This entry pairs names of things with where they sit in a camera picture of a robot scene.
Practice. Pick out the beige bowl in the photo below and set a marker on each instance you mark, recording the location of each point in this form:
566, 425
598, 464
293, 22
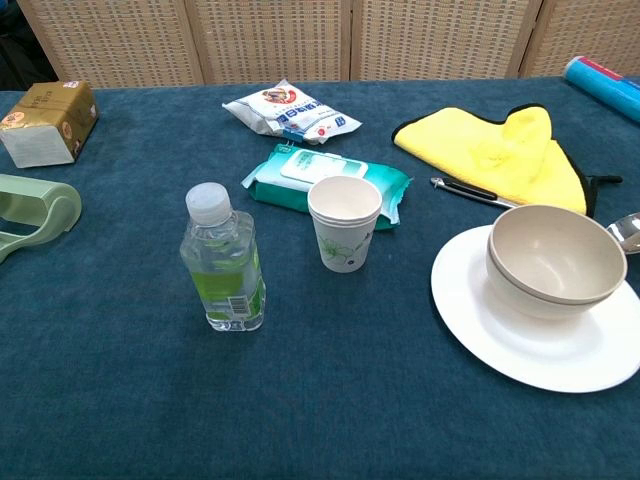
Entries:
550, 250
540, 310

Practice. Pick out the white paper cup floral print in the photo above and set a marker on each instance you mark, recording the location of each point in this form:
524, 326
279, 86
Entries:
345, 245

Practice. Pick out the teal wet wipes pack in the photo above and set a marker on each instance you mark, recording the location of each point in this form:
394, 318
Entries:
280, 187

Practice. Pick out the clear water bottle green label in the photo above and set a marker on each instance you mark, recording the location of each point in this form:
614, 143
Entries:
222, 270

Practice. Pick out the small blue binder clip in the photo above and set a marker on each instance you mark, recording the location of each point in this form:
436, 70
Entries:
292, 136

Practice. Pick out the white printed powder bag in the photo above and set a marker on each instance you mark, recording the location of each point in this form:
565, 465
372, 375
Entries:
285, 107

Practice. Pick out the yellow microfiber cloth black trim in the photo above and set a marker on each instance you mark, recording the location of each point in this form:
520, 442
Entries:
450, 145

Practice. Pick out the dark blue tablecloth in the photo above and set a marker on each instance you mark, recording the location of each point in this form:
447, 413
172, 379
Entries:
350, 400

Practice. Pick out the white round plate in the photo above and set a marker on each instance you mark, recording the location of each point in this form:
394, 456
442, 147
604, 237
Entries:
500, 350

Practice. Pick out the green lint roller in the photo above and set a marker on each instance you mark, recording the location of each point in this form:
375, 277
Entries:
62, 200

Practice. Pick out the gold tissue box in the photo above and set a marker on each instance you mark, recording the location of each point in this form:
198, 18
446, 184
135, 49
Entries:
50, 115

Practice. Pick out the blue food wrap roll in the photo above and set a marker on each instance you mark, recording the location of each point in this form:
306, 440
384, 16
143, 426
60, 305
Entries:
605, 87

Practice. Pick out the woven folding screen wooden frame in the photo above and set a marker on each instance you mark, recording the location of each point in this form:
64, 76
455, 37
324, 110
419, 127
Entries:
270, 40

